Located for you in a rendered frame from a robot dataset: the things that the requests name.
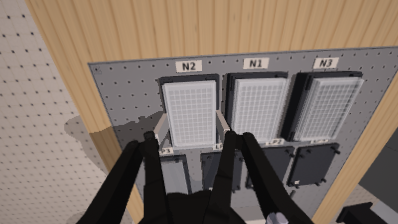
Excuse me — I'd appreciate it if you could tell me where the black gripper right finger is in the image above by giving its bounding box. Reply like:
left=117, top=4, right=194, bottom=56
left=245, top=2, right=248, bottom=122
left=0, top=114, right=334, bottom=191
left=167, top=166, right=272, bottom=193
left=203, top=110, right=315, bottom=224

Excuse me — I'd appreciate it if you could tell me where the black l-shaped nest locator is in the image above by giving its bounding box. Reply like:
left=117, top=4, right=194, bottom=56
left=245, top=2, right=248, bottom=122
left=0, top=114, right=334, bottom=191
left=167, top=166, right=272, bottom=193
left=159, top=74, right=220, bottom=144

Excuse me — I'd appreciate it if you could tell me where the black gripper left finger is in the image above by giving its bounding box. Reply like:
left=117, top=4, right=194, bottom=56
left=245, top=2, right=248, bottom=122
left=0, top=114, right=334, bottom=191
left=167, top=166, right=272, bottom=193
left=76, top=113, right=169, bottom=224

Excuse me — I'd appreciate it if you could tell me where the black l-shaped nest bracket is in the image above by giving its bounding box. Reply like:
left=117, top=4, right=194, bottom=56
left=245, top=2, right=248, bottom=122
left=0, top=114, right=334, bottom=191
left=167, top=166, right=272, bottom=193
left=280, top=71, right=363, bottom=142

